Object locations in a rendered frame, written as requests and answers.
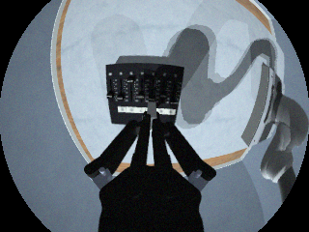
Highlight black lighting desk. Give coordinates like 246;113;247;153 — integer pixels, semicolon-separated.
106;63;184;125

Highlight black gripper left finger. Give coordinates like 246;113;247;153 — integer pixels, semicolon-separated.
84;101;152;198

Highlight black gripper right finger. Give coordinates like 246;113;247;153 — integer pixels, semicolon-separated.
151;102;216;199

